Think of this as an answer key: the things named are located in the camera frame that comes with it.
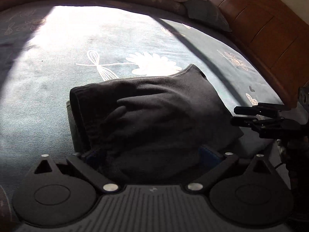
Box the dark grey pants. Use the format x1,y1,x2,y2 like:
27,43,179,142
66,63,244,184

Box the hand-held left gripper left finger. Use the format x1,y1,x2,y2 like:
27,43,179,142
32,150,120,194

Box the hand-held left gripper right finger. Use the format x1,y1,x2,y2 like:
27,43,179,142
185,145,276,194

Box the bed with floral teal sheet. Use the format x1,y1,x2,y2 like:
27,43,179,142
0,0,290,223

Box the wooden headboard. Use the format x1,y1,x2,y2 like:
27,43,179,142
195,0,309,109

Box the teal printed pillow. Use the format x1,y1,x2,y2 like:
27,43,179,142
185,0,233,33

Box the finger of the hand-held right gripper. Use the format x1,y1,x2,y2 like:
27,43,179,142
234,103,285,117
230,116,260,129

